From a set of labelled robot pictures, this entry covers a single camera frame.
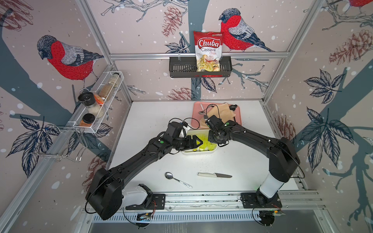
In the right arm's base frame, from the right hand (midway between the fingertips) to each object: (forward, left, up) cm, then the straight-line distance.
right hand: (211, 138), depth 88 cm
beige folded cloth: (+30, -12, -8) cm, 33 cm away
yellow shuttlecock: (-6, +4, +9) cm, 12 cm away
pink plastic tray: (+32, +6, -7) cm, 33 cm away
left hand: (-8, +7, +10) cm, 14 cm away
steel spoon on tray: (+27, +5, -6) cm, 28 cm away
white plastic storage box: (-3, +2, -5) cm, 6 cm away
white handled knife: (-19, -2, -8) cm, 21 cm away
